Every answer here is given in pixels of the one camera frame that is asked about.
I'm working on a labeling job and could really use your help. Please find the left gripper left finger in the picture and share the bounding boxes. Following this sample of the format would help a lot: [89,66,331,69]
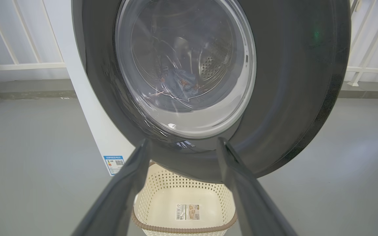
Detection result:
[73,139,151,236]

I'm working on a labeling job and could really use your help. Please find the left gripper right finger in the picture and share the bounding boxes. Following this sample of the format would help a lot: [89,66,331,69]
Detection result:
[217,137,298,236]

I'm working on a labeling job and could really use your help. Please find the round grey washing machine door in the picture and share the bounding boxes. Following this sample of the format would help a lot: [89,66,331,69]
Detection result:
[72,0,352,184]

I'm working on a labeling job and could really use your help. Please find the blue cartoon print garment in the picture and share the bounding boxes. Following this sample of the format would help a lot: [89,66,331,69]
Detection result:
[161,68,200,99]

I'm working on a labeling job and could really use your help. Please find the cream perforated laundry basket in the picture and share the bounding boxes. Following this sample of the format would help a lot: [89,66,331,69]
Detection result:
[131,161,238,236]

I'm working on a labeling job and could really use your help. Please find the basket product label sticker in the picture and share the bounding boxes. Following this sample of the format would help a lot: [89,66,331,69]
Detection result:
[175,204,200,221]

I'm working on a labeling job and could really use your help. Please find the white front-load washing machine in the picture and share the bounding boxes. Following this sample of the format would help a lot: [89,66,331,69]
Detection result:
[43,0,137,177]

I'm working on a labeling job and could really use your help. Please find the blue energy label sticker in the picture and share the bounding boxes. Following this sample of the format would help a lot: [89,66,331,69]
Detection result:
[104,155,125,176]

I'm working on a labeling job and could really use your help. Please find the white metal railing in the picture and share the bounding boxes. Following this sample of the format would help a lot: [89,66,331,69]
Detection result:
[346,0,378,87]
[0,0,66,73]

